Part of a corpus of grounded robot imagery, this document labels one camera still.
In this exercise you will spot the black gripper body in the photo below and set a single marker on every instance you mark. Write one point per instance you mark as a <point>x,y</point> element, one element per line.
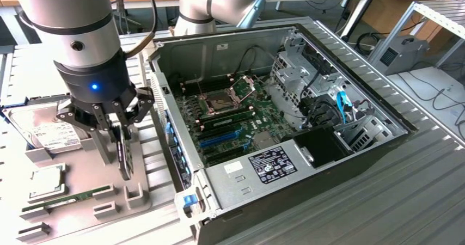
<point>87,79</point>

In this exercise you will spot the graphics card with black fan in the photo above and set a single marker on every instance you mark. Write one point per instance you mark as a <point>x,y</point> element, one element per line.
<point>123,158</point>

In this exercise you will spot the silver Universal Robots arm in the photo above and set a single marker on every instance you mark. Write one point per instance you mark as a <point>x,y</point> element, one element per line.
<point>66,11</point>

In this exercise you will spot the silver hard disk drive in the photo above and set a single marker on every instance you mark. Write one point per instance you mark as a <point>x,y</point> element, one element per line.
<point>37,130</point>

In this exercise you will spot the socket locking lever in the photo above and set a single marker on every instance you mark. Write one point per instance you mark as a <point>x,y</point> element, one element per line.
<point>200,88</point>

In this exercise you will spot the blue disk carrier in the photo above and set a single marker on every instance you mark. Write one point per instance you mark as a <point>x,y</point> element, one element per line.
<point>15,104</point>

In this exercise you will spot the grey parts rack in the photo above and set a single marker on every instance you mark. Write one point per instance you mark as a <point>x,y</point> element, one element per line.
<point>83,179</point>

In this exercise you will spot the dark RAM stick white label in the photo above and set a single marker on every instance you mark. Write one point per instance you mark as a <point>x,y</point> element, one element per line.
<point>225,122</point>

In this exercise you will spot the black office chair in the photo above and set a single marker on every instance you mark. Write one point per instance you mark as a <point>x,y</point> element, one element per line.
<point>125,19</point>

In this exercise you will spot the blue expansion slot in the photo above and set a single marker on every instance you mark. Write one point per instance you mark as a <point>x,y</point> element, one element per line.
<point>216,140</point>

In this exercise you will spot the silver CPU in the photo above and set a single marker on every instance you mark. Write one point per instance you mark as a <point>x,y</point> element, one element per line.
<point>46,182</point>

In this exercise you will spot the long black expansion slot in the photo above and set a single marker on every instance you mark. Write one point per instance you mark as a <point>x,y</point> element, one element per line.
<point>229,159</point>
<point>222,151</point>

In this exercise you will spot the green RAM stick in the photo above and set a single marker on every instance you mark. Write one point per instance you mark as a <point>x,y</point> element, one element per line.
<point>62,200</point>

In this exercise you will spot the green motherboard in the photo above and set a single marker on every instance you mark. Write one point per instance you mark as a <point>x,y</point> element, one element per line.
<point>261,111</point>

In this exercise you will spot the silver chipset heatsink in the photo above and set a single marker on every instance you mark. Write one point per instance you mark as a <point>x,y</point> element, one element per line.
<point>265,140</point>

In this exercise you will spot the blue case latch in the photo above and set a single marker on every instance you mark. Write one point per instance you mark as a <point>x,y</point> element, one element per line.
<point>189,201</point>

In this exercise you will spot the grey power supply unit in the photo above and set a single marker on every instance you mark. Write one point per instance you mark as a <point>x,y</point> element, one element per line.
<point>233,185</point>

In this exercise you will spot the silver disk bay cage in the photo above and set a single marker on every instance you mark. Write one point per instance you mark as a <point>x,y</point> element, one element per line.
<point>290,73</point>

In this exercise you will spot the open black PC case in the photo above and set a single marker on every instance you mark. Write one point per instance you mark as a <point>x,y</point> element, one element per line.
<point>290,207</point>

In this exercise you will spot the black pole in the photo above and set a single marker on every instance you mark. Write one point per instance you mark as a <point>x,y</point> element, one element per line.
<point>364,5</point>

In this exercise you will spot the grey equipment box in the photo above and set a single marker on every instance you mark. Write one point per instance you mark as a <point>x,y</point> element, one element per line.
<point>403,54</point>

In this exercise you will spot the CPU socket with metal frame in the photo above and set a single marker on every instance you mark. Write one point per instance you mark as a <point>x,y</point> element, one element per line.
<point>244,88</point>

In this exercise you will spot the aluminium frame table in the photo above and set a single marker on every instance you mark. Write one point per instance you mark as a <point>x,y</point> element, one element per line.
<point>443,13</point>

